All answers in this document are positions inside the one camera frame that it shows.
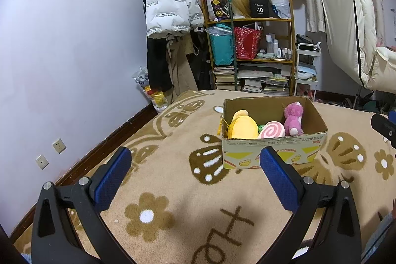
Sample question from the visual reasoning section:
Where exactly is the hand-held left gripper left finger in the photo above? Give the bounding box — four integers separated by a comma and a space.
31, 146, 133, 264

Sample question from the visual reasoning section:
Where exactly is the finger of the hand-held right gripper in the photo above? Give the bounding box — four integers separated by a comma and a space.
371, 111, 396, 149

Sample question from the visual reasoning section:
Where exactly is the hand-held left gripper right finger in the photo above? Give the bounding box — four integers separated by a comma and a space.
259, 146, 362, 264

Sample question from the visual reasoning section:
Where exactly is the printed cardboard box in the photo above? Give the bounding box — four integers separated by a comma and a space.
221, 96, 328, 170

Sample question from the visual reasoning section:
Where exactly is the pink swirl roll plush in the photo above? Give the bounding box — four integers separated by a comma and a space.
257, 121, 285, 139

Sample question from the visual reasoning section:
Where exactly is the yellow plush toy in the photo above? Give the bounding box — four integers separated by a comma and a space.
217, 109, 260, 139

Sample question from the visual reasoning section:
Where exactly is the pink plush toy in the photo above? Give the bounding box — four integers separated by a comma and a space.
284, 101, 305, 137

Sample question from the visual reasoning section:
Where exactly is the pile of books and papers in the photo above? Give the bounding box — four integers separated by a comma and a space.
238, 61, 291, 96

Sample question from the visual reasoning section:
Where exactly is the plastic bag with yellow contents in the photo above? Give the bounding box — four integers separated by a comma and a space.
132, 66, 169, 113

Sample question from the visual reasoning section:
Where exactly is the white trolley cart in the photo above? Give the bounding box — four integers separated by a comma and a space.
294, 33, 322, 102

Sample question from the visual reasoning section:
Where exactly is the white duvet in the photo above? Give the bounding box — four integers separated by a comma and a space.
317, 0, 396, 91

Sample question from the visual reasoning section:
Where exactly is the stack of old books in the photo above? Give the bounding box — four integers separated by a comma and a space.
213, 65, 237, 91

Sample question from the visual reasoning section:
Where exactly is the black hanging garment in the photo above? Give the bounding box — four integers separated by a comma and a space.
146, 35, 174, 91

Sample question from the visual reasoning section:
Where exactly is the green pole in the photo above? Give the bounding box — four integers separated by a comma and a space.
227, 0, 240, 92

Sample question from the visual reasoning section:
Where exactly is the row of white cosmetic bottles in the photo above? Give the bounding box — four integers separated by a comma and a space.
264, 33, 293, 60

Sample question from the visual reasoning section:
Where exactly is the beige coat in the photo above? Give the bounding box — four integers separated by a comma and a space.
165, 33, 198, 94

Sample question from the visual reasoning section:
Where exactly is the red patterned bag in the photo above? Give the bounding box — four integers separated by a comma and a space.
233, 26, 263, 60

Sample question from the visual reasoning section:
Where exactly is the dark hanging clothing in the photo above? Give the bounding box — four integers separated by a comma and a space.
187, 29, 214, 90

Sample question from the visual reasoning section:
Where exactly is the teal paper bag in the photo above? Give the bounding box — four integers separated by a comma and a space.
209, 23, 234, 66

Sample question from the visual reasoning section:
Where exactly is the wooden shelf unit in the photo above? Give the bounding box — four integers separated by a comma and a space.
201, 0, 296, 96

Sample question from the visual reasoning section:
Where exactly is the black box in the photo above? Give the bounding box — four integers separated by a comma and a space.
249, 0, 273, 18

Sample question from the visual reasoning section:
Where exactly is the blonde wig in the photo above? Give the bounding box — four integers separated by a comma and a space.
227, 0, 252, 19

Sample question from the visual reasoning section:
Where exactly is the colourful printed bag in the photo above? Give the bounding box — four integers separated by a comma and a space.
201, 0, 231, 22

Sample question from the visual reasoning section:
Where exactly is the white wall socket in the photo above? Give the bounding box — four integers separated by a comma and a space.
35, 154, 49, 170
52, 138, 67, 154

